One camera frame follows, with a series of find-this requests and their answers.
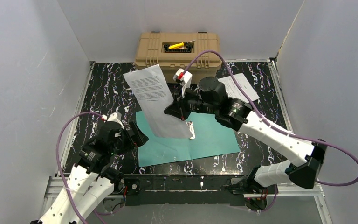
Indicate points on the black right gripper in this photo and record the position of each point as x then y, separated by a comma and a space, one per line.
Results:
182, 106

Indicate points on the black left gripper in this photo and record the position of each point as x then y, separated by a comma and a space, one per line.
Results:
129, 134

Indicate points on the printed white paper sheet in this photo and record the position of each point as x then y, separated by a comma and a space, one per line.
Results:
153, 95

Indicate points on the teal paper folder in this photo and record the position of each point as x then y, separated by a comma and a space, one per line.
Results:
211, 139

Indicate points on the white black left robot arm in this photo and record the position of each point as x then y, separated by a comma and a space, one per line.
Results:
92, 178

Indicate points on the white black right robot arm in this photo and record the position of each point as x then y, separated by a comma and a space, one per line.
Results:
304, 158

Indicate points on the metal folder clip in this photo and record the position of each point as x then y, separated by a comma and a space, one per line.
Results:
191, 129

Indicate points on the tan plastic toolbox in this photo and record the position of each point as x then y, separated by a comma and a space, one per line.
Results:
153, 49

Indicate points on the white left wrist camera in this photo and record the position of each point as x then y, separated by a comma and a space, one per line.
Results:
114, 117

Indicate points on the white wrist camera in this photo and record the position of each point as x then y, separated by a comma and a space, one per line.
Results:
184, 79
114, 117

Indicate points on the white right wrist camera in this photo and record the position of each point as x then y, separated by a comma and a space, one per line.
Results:
184, 79

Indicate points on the yellow handled screwdriver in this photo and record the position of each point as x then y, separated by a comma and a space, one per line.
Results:
179, 45

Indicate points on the aluminium frame rail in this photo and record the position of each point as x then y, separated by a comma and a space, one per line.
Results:
56, 184

